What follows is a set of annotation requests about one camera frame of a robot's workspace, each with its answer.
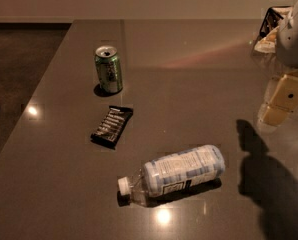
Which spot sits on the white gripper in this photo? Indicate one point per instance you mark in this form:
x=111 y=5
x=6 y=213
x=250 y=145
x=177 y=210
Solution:
x=294 y=42

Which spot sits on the green soda can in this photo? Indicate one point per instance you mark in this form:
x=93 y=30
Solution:
x=108 y=69

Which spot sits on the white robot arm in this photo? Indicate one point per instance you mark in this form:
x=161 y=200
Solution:
x=270 y=61

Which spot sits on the blue label plastic bottle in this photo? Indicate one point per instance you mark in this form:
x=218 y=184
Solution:
x=172 y=177

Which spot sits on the black wire basket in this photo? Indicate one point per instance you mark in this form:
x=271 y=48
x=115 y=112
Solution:
x=273 y=17

